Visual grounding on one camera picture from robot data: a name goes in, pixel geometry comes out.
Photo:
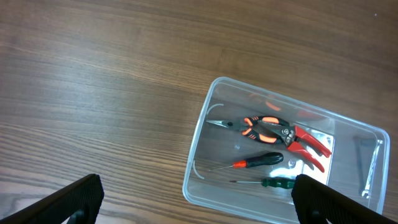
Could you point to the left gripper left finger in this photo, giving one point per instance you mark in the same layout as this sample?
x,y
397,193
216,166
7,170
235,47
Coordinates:
x,y
78,202

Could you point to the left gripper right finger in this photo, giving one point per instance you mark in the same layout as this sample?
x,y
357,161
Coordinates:
x,y
317,203

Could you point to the green handled screwdriver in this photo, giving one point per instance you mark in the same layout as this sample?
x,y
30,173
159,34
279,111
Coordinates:
x,y
277,182

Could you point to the silver combination wrench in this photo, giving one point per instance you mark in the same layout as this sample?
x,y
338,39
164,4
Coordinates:
x,y
365,193

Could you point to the black red handled screwdriver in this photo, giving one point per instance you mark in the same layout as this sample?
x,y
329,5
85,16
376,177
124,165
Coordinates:
x,y
267,159

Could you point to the red handled snips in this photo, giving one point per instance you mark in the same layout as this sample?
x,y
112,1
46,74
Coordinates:
x,y
294,138

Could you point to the clear plastic container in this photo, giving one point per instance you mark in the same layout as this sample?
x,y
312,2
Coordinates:
x,y
351,144

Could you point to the orange black needle-nose pliers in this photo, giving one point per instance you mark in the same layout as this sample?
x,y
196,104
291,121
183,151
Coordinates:
x,y
264,129

